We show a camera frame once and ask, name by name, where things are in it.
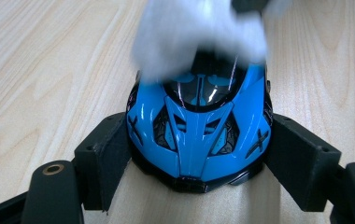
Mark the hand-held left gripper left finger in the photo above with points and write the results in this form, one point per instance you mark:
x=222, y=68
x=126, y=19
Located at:
x=101, y=161

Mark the blue toy car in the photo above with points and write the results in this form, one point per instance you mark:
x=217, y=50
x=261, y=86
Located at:
x=197, y=140

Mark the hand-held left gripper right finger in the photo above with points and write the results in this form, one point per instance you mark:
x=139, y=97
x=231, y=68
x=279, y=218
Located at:
x=303, y=161

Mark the white wet wipe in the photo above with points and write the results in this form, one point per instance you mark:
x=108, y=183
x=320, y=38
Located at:
x=181, y=37

